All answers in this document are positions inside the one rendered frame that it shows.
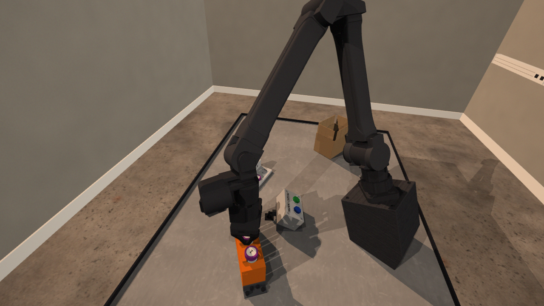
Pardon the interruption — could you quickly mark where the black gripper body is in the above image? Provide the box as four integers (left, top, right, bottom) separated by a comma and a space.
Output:
230, 198, 262, 235

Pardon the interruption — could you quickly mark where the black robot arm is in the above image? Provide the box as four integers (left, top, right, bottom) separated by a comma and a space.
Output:
198, 0, 400, 224

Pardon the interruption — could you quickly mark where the beige key housing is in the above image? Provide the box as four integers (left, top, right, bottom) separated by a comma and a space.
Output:
265, 189, 304, 232

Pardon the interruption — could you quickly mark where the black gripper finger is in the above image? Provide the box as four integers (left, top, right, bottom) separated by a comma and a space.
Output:
231, 229, 260, 246

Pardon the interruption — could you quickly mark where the brown cardboard box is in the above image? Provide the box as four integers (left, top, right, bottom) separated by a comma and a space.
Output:
314, 115, 348, 159

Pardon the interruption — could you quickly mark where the black table edge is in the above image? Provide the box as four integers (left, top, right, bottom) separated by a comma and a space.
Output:
104, 113, 461, 306

